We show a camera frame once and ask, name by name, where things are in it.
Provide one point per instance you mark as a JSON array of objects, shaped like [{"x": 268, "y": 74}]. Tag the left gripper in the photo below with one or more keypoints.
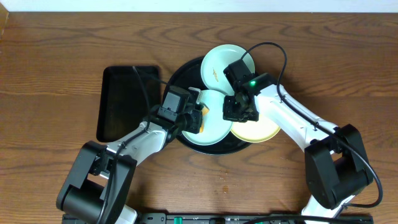
[{"x": 195, "y": 116}]

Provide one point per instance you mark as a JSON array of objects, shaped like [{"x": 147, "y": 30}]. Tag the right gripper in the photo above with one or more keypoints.
[{"x": 229, "y": 113}]

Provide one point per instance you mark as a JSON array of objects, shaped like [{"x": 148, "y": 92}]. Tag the light blue plate front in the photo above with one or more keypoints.
[{"x": 215, "y": 127}]

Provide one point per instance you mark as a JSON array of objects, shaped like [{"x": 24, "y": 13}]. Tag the light blue plate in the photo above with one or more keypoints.
[
  {"x": 214, "y": 63},
  {"x": 215, "y": 127}
]

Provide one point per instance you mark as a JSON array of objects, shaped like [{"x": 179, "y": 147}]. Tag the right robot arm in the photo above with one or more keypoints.
[{"x": 336, "y": 163}]

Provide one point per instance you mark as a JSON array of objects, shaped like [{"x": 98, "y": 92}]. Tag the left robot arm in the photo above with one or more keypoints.
[{"x": 98, "y": 183}]

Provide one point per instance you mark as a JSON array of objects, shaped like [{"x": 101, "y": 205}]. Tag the black round tray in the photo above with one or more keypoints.
[{"x": 188, "y": 75}]

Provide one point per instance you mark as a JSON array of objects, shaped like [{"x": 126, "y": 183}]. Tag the black rectangular tray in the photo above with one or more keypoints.
[{"x": 126, "y": 97}]

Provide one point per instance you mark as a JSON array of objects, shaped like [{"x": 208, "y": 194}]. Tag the yellow plate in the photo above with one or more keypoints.
[{"x": 255, "y": 131}]

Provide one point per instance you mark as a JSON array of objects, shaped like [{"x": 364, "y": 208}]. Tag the light blue plate top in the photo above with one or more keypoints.
[{"x": 214, "y": 63}]

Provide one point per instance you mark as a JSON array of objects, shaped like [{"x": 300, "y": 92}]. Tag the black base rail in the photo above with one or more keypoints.
[{"x": 162, "y": 218}]

